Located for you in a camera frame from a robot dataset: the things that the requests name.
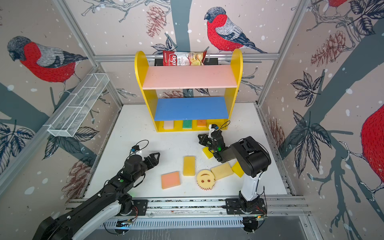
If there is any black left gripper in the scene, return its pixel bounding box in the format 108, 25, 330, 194
132, 151, 161, 183

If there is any orange scouring sponge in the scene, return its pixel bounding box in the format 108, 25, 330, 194
197, 120, 207, 128

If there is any green scouring sponge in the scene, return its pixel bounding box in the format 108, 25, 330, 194
183, 120, 193, 130

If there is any salmon pink sponge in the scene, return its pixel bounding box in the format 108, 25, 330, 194
161, 172, 181, 190

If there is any yellow rectangular sponge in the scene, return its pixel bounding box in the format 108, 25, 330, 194
183, 156, 196, 177

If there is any pale pink sponge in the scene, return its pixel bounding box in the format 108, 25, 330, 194
163, 121, 174, 130

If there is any small bright yellow sponge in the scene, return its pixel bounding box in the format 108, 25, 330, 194
203, 147, 214, 159

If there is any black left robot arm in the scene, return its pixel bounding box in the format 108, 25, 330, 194
33, 153, 160, 240

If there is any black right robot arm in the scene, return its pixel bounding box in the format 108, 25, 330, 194
198, 130, 272, 213

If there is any yellow wooden shelf unit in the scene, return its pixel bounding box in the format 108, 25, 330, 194
135, 50, 244, 133

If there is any cream beige sponge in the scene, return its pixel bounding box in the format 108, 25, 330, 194
211, 163, 234, 181

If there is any smiley face sponge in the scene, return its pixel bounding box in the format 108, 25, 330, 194
197, 170, 216, 190

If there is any red chips bag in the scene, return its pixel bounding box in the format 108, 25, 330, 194
163, 51, 207, 63

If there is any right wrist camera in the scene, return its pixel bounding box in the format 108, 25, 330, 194
209, 124, 219, 131

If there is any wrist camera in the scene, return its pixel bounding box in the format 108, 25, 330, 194
209, 124, 219, 131
131, 145, 141, 153

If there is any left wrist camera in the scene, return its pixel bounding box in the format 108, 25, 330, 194
131, 145, 141, 153

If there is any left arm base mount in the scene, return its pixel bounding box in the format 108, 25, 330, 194
118, 199, 149, 217

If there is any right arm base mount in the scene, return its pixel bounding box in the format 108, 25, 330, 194
222, 197, 267, 215

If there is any white wire mesh basket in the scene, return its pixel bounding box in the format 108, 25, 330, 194
48, 73, 110, 137

